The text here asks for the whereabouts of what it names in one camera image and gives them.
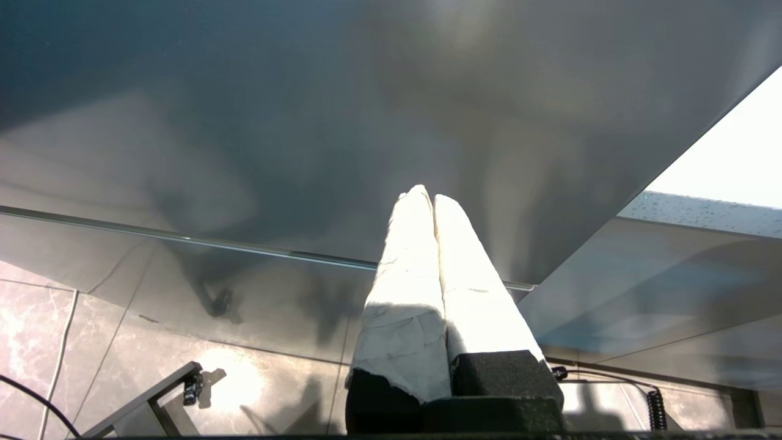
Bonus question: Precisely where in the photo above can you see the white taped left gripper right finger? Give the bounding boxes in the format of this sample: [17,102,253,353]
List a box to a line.
[433,194,564,404]

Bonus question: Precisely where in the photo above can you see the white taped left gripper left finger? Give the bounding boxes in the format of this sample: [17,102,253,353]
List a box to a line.
[344,185,453,435]

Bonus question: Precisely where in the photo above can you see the grey base cabinet front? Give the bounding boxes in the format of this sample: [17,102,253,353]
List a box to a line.
[518,215,782,392]

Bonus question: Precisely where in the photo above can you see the grey tall cabinet door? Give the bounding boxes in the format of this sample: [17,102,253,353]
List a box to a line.
[0,0,782,367]

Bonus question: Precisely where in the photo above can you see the chrome cabinet trim strip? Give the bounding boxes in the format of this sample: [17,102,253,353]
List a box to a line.
[0,205,536,292]

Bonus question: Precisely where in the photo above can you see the black coiled cable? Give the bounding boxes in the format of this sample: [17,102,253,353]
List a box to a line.
[550,365,668,432]

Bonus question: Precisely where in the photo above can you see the thin black cable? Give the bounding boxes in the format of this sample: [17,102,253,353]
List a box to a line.
[0,373,81,438]

